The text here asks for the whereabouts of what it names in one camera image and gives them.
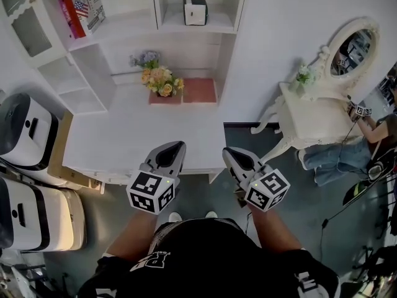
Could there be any yellow flower bouquet black pot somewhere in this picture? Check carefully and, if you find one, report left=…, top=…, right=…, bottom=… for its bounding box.
left=129, top=50, right=185, bottom=98

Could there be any oval cream-framed mirror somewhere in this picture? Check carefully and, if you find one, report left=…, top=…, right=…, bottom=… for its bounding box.
left=328, top=16, right=381, bottom=81

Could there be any person's right forearm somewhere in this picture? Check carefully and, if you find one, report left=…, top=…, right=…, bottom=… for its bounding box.
left=248, top=208, right=303, bottom=251

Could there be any green and white box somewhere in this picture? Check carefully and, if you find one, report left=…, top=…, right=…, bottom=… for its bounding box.
left=182, top=0, right=208, bottom=27

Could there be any white black robot machine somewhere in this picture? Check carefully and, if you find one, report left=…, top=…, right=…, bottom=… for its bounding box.
left=0, top=177, right=86, bottom=253
left=0, top=93, right=60, bottom=171

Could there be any cream ornate dressing table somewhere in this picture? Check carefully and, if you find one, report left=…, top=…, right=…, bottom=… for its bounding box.
left=250, top=79, right=367, bottom=165

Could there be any purple book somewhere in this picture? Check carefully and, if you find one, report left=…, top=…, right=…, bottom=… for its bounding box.
left=58, top=0, right=77, bottom=39

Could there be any small white flower vase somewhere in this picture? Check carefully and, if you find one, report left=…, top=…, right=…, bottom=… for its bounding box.
left=294, top=63, right=318, bottom=88

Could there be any person's black printed shirt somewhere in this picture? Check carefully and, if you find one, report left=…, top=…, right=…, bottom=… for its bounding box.
left=77, top=217, right=341, bottom=298

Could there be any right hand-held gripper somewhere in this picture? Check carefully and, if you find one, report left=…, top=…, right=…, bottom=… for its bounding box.
left=222, top=147, right=291, bottom=212

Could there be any red book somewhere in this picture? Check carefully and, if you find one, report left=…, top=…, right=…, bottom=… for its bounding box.
left=57, top=0, right=88, bottom=40

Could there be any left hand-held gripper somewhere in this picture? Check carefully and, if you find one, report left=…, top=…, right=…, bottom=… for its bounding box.
left=125, top=140, right=187, bottom=215

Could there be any white printed flag book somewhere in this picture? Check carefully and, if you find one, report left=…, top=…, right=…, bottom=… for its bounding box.
left=69, top=0, right=107, bottom=35

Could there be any white desk with shelves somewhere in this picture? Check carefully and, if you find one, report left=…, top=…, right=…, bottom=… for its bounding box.
left=0, top=0, right=249, bottom=186

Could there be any brown cardboard box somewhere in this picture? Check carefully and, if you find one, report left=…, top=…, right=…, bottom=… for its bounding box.
left=46, top=110, right=106, bottom=195

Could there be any person's left forearm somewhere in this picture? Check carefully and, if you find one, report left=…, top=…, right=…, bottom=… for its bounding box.
left=107, top=211, right=159, bottom=259

